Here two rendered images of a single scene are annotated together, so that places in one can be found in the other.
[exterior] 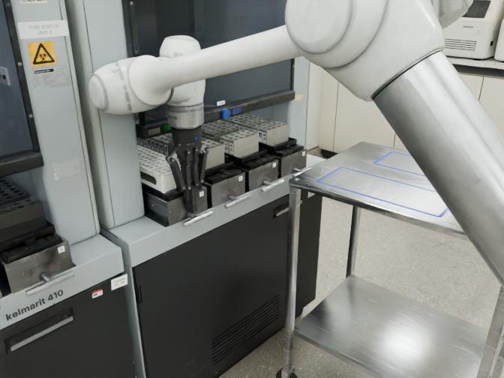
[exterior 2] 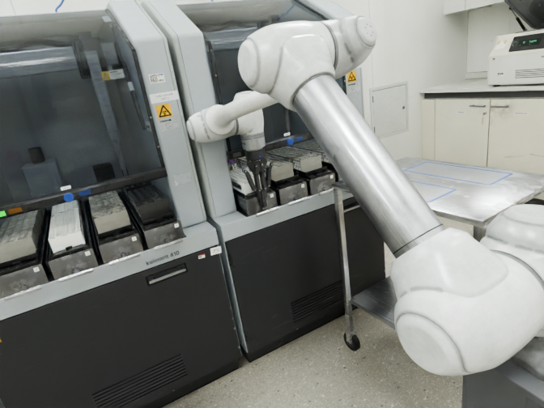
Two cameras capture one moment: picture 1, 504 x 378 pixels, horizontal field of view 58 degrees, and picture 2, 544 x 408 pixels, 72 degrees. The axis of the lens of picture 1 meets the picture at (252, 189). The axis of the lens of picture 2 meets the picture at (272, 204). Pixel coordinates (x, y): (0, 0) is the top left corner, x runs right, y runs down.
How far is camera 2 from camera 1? 0.43 m
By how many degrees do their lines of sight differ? 20
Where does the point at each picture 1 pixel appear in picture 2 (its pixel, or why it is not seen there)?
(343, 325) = (390, 298)
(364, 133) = (459, 159)
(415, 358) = not seen: hidden behind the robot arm
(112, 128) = (210, 153)
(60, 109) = (176, 142)
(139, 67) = (211, 112)
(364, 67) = (278, 90)
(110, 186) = (211, 190)
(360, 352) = not seen: hidden behind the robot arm
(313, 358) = (378, 329)
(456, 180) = (329, 150)
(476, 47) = not seen: outside the picture
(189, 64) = (234, 106)
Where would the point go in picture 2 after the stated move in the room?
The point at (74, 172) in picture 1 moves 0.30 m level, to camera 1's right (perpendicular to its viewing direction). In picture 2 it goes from (187, 180) to (259, 177)
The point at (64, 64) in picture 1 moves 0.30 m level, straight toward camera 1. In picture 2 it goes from (176, 116) to (159, 127)
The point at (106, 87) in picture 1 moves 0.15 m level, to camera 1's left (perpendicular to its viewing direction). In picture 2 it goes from (193, 125) to (155, 129)
